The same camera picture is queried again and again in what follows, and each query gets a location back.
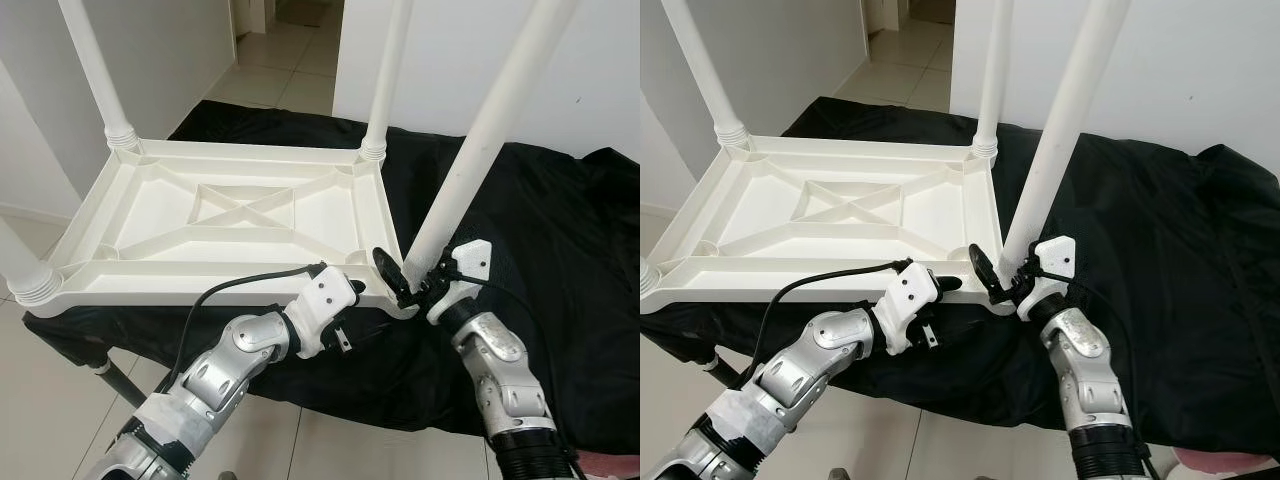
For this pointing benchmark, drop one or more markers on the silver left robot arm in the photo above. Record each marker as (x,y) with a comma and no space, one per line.
(220,365)
(800,365)

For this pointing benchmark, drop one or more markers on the pale door frame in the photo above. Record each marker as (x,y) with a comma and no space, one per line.
(245,15)
(880,15)

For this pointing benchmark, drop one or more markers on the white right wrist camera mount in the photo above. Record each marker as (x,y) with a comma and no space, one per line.
(1055,255)
(470,258)

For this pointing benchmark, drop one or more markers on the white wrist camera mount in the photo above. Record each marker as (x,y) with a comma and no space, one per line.
(325,295)
(910,292)
(1055,255)
(470,258)

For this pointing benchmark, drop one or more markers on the white plastic table top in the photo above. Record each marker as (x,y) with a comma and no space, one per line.
(780,215)
(150,215)

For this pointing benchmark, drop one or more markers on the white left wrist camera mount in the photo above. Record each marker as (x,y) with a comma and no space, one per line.
(910,292)
(325,295)

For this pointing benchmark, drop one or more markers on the pink round seat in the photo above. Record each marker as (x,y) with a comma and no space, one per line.
(1215,462)
(605,465)

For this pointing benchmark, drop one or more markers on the black metal table leg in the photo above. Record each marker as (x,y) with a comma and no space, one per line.
(115,380)
(725,370)

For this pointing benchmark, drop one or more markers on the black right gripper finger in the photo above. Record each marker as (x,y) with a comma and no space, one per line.
(983,265)
(388,270)

